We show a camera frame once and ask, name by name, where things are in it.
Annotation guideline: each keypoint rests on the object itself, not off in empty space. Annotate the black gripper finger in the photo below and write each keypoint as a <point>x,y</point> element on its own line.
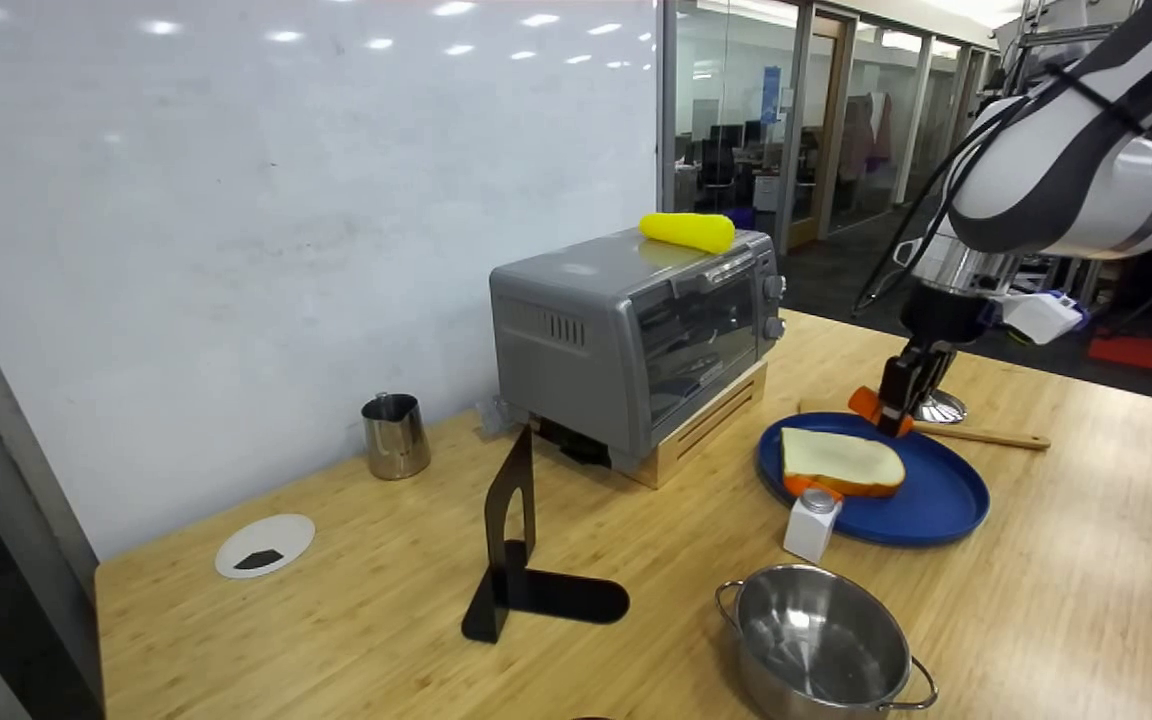
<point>929,374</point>
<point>899,377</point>

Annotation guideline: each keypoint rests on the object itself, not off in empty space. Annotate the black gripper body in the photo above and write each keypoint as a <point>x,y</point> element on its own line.
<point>945,322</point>

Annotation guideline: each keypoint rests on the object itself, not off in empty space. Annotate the orange carrot piece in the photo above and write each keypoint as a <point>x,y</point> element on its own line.
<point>881,409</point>

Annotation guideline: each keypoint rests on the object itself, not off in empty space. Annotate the steel pot lid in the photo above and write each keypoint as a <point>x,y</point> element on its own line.
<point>941,409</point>

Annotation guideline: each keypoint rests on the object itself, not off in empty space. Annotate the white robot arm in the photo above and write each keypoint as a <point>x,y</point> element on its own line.
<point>1050,170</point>

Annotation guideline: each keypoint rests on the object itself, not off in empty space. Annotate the steel pot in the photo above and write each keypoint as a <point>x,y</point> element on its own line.
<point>816,646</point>

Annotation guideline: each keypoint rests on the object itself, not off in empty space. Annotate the white bread slice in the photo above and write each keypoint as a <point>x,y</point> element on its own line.
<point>839,467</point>

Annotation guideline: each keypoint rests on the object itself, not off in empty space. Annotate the blue round plate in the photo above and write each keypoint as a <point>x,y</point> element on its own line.
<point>937,501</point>

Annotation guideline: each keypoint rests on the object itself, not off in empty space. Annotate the white salt shaker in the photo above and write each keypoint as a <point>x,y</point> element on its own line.
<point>810,526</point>

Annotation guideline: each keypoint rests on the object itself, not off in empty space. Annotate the yellow plastic banana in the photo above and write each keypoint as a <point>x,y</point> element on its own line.
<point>688,230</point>

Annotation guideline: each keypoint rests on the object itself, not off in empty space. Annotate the silver toaster oven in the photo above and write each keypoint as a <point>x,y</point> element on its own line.
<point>620,338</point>

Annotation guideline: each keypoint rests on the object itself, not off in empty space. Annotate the black bookend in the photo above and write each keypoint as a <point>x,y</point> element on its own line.
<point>510,577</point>

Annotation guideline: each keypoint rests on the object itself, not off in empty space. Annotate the steel cup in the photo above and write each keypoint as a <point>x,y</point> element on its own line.
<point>392,437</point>

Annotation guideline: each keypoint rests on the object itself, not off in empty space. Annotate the white table cable grommet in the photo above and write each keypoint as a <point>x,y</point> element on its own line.
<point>265,545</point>

